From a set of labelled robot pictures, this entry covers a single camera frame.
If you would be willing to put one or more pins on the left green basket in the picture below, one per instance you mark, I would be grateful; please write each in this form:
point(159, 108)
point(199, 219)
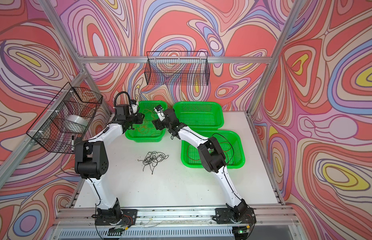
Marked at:
point(146, 132)

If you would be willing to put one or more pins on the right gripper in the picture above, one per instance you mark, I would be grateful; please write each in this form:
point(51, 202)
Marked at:
point(158, 124)

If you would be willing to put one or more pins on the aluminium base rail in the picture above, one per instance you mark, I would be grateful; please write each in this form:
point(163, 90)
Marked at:
point(189, 216)

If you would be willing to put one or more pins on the rear black wire basket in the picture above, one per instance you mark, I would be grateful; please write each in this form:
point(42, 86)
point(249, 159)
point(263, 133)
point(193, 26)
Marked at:
point(175, 68)

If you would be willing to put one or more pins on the black marker pen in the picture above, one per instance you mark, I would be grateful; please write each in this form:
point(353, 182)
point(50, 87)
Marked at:
point(72, 144)

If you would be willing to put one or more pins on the black wire basket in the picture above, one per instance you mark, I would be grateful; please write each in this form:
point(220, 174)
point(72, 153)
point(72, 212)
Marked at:
point(51, 134)
point(175, 68)

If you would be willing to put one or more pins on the green basket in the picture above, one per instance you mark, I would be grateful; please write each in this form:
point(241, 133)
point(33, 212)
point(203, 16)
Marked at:
point(200, 115)
point(230, 143)
point(146, 132)

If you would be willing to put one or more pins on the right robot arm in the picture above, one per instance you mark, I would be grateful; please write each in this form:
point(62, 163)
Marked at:
point(213, 160)

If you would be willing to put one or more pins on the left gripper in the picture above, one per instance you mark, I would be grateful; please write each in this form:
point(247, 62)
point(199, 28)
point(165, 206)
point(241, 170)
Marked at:
point(140, 118)

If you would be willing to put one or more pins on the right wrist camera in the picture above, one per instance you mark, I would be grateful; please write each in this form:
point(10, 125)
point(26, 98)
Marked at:
point(159, 111)

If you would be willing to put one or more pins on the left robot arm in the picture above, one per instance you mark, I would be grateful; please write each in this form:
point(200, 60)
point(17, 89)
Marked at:
point(91, 160)

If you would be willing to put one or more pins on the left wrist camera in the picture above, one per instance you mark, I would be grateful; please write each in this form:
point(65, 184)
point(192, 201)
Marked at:
point(134, 107)

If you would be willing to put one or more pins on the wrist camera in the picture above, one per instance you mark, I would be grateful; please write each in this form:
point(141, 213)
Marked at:
point(134, 107)
point(159, 111)

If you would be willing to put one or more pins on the front green basket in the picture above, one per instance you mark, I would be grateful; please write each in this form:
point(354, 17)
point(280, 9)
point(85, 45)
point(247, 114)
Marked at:
point(230, 143)

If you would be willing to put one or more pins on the left black wire basket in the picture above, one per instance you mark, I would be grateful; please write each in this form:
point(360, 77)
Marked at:
point(51, 134)

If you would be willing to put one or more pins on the rear right green basket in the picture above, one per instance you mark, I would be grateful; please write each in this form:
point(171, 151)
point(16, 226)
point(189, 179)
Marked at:
point(200, 115)

